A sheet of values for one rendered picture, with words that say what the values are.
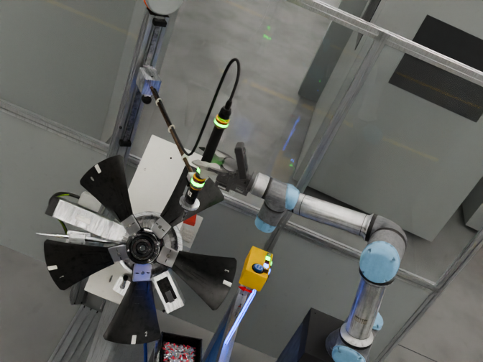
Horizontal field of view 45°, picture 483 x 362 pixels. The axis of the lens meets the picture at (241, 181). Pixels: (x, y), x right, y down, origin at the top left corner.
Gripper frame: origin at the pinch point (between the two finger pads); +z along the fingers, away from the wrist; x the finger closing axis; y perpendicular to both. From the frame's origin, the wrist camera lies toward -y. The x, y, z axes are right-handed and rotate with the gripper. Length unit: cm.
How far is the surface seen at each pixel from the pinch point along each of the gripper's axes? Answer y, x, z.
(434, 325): 167, 158, -194
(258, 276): 60, 21, -40
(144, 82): 10, 45, 33
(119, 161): 24.8, 11.5, 26.5
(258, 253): 59, 34, -37
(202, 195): 26.0, 13.5, -5.9
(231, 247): 94, 70, -29
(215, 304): 51, -10, -26
